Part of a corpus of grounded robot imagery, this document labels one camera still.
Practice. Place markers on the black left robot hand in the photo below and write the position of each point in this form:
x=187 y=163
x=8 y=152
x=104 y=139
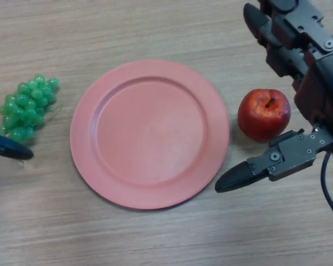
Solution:
x=11 y=149

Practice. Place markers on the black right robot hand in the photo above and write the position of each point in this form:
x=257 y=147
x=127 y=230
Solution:
x=321 y=83

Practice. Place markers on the green grape bunch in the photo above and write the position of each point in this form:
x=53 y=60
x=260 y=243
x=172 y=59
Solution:
x=25 y=110

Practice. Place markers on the pink round plate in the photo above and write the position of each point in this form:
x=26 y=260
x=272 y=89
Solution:
x=149 y=133

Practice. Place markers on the red apple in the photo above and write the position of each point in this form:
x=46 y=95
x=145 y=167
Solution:
x=261 y=119

